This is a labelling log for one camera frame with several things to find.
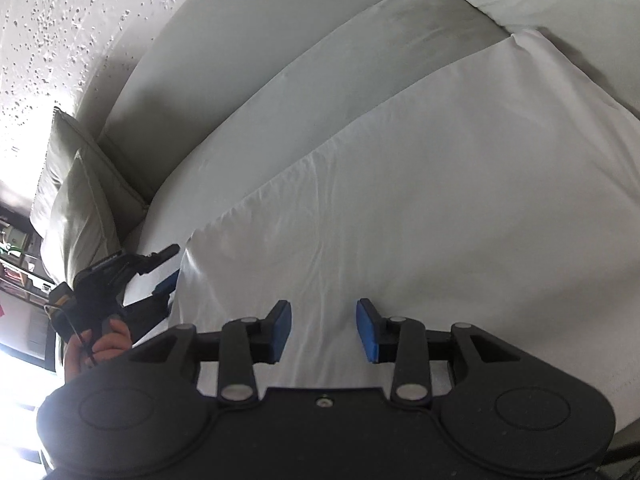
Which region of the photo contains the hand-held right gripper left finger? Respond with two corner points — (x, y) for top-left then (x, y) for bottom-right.
(127, 299), (292, 406)

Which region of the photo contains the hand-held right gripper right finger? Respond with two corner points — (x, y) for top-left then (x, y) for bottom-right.
(355, 298), (521, 406)

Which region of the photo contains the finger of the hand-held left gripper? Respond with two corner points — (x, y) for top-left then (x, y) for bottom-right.
(120, 269), (180, 341)
(131, 243), (181, 276)

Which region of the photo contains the light grey garment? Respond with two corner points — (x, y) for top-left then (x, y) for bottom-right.
(172, 27), (640, 411)

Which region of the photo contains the person's left hand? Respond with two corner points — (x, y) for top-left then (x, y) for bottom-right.
(62, 317), (133, 386)

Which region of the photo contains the beige pillow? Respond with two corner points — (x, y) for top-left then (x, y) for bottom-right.
(40, 149), (146, 286)
(30, 107), (148, 241)

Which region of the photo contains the cluttered shelf unit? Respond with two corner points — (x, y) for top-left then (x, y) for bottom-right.
(0, 200), (56, 366)

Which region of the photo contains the grey sofa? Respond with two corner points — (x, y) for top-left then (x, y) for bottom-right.
(40, 0), (640, 441)

